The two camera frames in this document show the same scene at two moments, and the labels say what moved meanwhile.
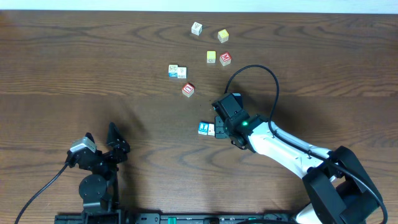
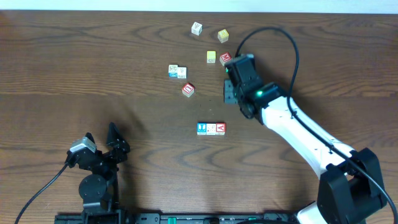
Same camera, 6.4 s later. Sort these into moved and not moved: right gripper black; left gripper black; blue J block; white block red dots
Moved: right gripper black
Not moved: blue J block; left gripper black; white block red dots
